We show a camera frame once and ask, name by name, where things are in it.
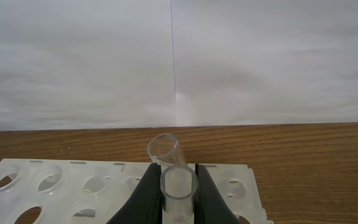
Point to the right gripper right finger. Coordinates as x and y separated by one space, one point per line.
210 202

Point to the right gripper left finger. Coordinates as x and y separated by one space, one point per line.
145 202

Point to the white test tube rack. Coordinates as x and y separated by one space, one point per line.
73 169

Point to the clear test tube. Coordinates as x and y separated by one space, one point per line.
179 208
166 152

